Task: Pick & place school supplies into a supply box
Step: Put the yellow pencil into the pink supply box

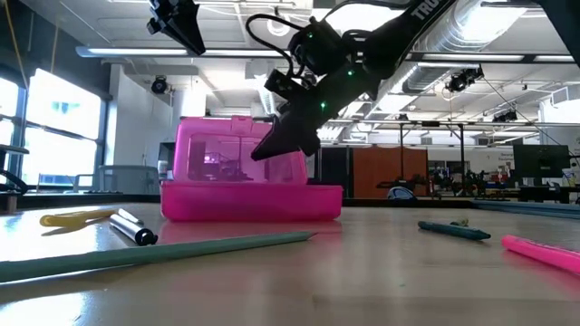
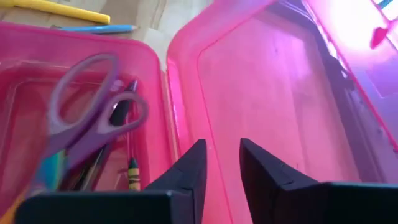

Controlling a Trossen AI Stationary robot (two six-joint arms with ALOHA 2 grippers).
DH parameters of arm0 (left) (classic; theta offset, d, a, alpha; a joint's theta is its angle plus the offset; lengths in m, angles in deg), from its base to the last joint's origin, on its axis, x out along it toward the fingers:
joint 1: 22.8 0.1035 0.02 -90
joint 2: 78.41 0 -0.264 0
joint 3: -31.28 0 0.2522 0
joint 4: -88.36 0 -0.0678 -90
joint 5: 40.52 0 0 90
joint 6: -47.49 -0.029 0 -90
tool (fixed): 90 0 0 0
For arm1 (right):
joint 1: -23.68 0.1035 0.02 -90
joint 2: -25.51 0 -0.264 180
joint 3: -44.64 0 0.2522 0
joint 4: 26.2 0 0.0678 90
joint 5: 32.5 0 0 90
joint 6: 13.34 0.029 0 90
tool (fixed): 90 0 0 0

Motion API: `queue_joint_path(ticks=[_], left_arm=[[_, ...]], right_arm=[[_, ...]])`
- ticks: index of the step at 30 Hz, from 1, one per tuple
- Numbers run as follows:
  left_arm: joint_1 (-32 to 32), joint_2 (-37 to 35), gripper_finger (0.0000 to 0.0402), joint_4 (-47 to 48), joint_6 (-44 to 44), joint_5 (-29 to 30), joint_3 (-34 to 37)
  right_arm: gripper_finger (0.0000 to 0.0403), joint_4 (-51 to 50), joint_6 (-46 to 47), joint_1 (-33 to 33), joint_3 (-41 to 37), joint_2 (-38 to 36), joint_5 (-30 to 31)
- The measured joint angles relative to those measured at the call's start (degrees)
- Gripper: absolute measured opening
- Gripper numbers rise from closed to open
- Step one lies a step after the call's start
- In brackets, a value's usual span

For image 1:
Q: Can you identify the long ceiling light strip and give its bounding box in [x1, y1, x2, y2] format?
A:
[75, 44, 580, 63]

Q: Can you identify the yellow hanging cord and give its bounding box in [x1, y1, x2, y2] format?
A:
[3, 0, 29, 90]

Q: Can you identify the dark blue-green crayon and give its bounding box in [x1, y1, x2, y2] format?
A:
[417, 219, 492, 242]

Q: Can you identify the black aluminium table frame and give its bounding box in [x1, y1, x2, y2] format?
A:
[0, 192, 477, 209]

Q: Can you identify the long green pencil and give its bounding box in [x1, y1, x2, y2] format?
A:
[0, 229, 317, 285]

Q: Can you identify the large bright window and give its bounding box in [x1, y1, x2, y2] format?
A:
[0, 67, 108, 187]

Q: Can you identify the silver marker with black cap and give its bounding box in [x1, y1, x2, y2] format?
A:
[109, 213, 160, 247]

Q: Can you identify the blue and white helmet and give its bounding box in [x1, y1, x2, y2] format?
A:
[386, 185, 417, 202]

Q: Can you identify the black cabinet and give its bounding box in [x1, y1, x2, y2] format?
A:
[318, 146, 351, 199]

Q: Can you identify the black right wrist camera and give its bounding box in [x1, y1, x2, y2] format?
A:
[264, 67, 301, 103]

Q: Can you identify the black ceiling spotlight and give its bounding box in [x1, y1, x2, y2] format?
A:
[150, 74, 169, 95]
[445, 64, 485, 94]

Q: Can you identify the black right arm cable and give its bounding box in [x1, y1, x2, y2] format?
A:
[246, 13, 314, 78]

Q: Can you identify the orange partition panel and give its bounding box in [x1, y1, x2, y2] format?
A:
[352, 146, 430, 199]

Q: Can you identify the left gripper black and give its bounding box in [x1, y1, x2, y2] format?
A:
[146, 0, 208, 56]

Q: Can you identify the pink highlighter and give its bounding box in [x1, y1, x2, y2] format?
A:
[500, 235, 580, 277]

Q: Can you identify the black computer monitor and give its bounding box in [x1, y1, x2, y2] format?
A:
[511, 143, 572, 187]
[157, 140, 178, 182]

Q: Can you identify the pink plastic supply box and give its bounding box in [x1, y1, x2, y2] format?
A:
[159, 115, 344, 223]

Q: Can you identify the white coiled ceiling cable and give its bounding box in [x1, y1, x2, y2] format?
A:
[266, 17, 293, 38]

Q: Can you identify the silver ventilation duct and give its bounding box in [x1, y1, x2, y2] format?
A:
[401, 0, 529, 94]

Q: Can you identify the white ceiling light panel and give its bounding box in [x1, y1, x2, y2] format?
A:
[324, 2, 409, 33]

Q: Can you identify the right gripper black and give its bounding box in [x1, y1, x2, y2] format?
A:
[250, 76, 350, 162]

